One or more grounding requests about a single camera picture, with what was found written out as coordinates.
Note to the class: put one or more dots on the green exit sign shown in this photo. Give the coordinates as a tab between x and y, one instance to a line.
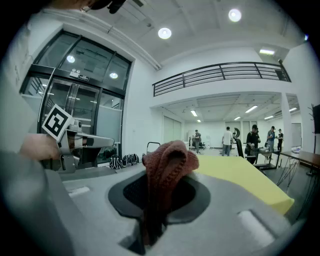
84	77

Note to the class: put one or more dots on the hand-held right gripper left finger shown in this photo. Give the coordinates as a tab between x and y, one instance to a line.
95	212

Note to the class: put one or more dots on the black coat rack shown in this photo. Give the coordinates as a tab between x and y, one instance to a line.
314	142

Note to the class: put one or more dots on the black and white backpack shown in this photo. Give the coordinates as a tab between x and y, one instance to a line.
115	162
130	160

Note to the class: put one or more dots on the black metal cart frame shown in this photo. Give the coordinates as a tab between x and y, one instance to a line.
153	143

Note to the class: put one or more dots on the black high-back office chair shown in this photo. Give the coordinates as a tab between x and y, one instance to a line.
239	147

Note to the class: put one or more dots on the brown wooden table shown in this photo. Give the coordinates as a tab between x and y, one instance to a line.
305	157

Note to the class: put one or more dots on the group of ceiling tube lights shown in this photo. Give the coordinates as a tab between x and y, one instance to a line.
251	109

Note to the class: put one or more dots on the person's left hand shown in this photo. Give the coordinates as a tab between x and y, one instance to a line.
40	147

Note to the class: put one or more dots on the black low office chair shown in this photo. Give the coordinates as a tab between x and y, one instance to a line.
202	145

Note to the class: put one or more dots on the yellow board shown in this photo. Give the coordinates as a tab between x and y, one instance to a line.
237	175

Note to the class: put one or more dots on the black-framed glass door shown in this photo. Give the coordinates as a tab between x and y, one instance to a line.
95	105

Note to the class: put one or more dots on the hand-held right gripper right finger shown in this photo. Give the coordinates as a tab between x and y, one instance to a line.
225	225

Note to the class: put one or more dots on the rectangular ceiling lamp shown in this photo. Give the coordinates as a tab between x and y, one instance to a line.
267	51

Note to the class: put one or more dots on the person's left forearm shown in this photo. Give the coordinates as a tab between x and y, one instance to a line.
17	200

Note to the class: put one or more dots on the round ceiling lamp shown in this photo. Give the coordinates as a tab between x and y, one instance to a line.
235	15
164	33

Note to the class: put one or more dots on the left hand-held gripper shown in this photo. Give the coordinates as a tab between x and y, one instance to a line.
58	122

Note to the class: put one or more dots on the reddish-brown knitted cloth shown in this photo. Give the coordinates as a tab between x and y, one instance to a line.
165	170

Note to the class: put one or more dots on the black balcony railing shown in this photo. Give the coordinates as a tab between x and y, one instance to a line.
220	75

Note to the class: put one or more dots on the black work table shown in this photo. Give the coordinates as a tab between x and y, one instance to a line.
267	150

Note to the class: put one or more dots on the white emergency light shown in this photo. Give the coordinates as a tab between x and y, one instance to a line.
74	73

